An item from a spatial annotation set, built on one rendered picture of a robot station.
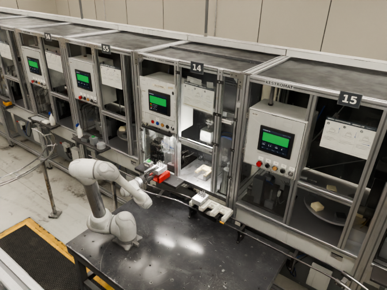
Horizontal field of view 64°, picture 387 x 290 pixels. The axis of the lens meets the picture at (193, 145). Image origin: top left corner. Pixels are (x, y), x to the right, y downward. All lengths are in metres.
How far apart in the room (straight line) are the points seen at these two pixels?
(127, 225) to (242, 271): 0.95
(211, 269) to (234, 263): 0.20
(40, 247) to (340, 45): 5.11
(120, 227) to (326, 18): 4.55
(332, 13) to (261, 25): 1.20
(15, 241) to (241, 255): 2.52
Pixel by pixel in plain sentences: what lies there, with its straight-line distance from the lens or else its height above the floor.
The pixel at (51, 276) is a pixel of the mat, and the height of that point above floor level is 0.01.
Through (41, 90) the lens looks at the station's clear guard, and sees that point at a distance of 4.49.
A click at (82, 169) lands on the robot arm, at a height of 1.47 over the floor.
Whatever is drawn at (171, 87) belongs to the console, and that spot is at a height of 1.80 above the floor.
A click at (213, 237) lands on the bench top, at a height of 0.68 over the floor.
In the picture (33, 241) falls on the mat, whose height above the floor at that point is 0.01.
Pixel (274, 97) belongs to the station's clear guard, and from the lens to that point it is 2.21.
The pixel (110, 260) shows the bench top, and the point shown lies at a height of 0.68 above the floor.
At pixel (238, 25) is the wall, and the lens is 6.31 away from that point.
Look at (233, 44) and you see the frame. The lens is 3.16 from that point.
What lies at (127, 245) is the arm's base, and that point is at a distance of 2.66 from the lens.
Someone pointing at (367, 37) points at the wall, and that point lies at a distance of 5.62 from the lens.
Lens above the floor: 2.61
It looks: 28 degrees down
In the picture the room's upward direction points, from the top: 2 degrees clockwise
